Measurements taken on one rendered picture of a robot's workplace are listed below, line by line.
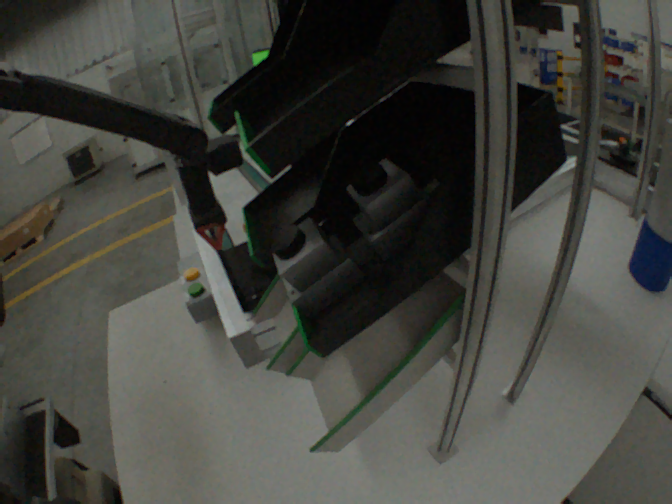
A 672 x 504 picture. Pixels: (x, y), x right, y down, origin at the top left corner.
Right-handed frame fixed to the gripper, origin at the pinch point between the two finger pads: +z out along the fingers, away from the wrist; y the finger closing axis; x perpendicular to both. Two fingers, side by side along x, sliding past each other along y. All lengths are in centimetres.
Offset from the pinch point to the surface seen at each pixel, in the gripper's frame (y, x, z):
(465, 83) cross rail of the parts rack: -51, -15, -33
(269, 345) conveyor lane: -16.4, -1.8, 16.3
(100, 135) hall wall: 798, 172, 28
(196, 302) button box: -1.7, 9.1, 10.1
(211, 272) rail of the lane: 6.6, 3.4, 9.6
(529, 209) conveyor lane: -17, -84, 14
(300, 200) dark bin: -27.5, -10.8, -16.7
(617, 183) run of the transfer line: -33, -130, 10
